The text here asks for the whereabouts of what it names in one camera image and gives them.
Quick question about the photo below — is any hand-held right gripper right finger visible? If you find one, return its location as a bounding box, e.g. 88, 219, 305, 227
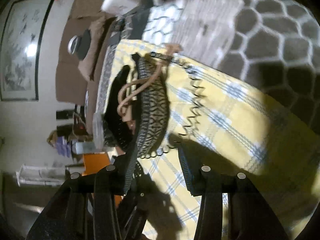
177, 147, 290, 240

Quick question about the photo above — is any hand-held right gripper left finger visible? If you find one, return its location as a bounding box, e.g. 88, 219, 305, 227
25, 152, 151, 240

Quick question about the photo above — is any purple white pack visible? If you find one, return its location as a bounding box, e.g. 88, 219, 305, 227
56, 136, 72, 157

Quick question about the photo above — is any yellow plaid cloth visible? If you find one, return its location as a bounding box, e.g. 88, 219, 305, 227
96, 39, 288, 240

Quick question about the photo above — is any brown sofa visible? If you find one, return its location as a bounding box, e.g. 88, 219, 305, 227
55, 0, 120, 103

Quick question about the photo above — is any black flat cushion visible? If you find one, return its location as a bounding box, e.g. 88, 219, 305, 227
77, 29, 92, 60

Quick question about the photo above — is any brown sofa pillow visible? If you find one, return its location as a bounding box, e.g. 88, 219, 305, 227
79, 17, 108, 80

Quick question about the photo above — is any white round device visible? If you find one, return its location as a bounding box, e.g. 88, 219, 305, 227
67, 35, 80, 54

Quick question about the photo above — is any dark cloth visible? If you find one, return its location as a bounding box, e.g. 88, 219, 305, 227
130, 7, 152, 39

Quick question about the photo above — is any framed ink painting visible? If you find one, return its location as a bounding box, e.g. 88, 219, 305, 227
0, 0, 52, 102

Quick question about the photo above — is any grey honeycomb tablecloth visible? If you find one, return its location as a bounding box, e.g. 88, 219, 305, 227
85, 0, 320, 230

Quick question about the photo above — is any black coiled cord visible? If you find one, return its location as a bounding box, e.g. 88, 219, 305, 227
141, 52, 207, 158

